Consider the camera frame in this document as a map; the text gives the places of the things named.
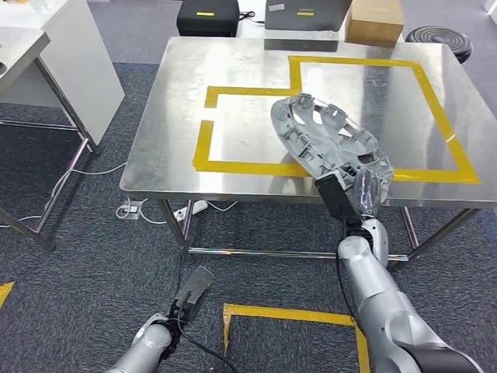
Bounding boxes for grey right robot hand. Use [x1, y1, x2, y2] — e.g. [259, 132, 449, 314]
[351, 167, 391, 218]

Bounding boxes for grey plastic wheel cover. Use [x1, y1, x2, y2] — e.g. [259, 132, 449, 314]
[270, 93, 394, 207]

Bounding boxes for stainless steel workbench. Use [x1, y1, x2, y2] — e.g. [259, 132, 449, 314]
[119, 36, 497, 271]

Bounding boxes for large yellow tape rectangle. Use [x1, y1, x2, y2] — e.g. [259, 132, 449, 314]
[288, 54, 481, 185]

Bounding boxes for brown cardboard box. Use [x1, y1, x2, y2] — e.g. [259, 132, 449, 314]
[345, 0, 404, 49]

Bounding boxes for black round stool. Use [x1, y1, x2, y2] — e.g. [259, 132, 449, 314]
[404, 26, 474, 64]

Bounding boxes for grey case with yellow mark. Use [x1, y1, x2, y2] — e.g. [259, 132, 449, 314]
[264, 0, 354, 32]

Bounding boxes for small yellow tape rectangle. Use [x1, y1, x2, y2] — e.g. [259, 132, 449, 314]
[192, 85, 311, 179]

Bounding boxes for white power strip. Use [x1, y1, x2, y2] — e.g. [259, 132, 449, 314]
[116, 201, 141, 221]
[173, 199, 209, 222]

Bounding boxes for black case with yellow mark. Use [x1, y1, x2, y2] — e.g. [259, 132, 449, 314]
[176, 0, 241, 38]

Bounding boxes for white table with steel legs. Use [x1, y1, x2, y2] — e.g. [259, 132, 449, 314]
[0, 0, 126, 252]

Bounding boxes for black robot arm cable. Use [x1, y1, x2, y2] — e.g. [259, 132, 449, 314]
[335, 252, 364, 330]
[176, 293, 238, 373]

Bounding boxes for yellow floor tape frame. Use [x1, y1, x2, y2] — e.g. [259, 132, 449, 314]
[222, 303, 372, 373]
[0, 281, 15, 310]

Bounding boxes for black case cable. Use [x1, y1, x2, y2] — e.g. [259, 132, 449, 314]
[238, 10, 265, 24]

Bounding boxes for white floor cable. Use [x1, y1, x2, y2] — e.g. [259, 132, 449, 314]
[0, 214, 41, 229]
[51, 162, 238, 226]

